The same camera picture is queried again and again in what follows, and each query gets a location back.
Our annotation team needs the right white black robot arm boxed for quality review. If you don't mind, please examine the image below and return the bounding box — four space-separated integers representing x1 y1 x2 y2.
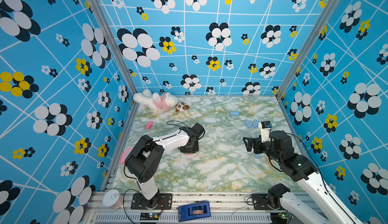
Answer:
242 129 361 224

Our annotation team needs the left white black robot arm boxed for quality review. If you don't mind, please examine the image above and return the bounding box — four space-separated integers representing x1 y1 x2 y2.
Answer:
123 123 205 210

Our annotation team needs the small brown white plush dog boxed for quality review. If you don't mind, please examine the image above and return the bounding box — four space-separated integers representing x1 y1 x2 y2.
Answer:
175 102 190 113

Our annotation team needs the white pink plush toy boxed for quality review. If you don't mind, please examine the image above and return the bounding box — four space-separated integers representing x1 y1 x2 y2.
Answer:
133 89 178 111

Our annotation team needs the blue box device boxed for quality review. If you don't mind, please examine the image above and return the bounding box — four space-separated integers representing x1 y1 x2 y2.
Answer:
178 201 211 222

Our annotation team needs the pink alarm clock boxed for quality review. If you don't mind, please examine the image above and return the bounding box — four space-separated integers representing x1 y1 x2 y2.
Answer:
120 149 131 165

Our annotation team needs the right circuit board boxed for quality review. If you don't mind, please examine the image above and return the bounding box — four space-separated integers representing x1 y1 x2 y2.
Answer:
271 213 288 222

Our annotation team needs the circuit board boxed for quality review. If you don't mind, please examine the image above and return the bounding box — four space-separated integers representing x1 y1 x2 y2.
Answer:
271 213 288 222
140 212 160 221

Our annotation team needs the left circuit board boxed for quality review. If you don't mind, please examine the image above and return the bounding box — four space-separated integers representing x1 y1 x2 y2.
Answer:
140 212 160 221

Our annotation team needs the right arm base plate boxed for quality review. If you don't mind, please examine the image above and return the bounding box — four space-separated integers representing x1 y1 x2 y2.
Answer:
251 194 285 211

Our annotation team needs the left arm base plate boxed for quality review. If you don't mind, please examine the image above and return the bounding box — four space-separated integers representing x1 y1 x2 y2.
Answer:
130 193 173 210

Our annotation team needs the aluminium front rail frame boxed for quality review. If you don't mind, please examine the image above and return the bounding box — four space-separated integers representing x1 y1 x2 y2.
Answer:
80 192 334 224

